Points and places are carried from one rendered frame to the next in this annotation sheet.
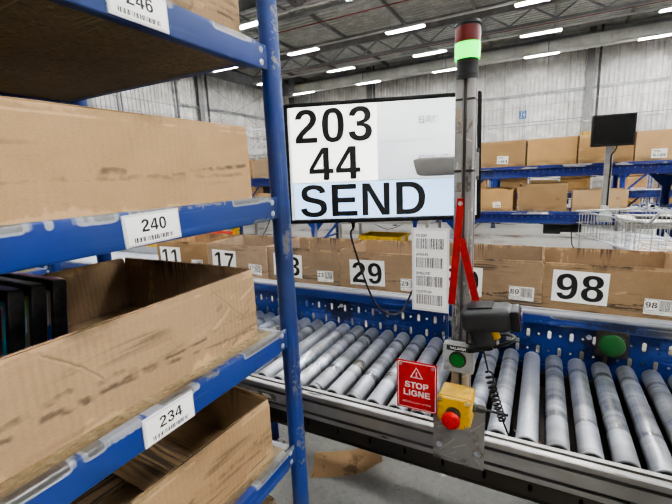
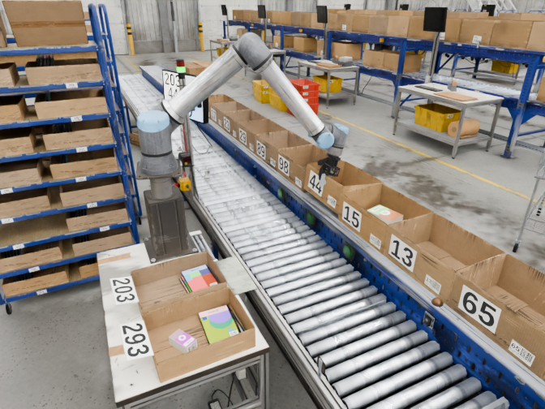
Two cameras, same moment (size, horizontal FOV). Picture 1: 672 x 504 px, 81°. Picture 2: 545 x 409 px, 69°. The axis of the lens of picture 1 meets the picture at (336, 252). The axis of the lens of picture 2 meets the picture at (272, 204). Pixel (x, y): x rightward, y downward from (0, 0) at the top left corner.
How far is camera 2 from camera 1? 2.48 m
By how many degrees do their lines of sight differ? 38
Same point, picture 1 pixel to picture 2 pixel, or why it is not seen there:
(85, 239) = (65, 119)
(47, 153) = (62, 107)
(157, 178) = (81, 109)
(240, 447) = (105, 163)
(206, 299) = (95, 131)
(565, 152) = not seen: outside the picture
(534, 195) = not seen: outside the picture
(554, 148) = not seen: outside the picture
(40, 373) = (63, 136)
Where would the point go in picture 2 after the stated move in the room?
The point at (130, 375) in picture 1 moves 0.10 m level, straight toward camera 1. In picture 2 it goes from (78, 140) to (69, 146)
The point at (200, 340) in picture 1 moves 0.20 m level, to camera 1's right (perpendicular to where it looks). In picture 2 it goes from (93, 139) to (112, 144)
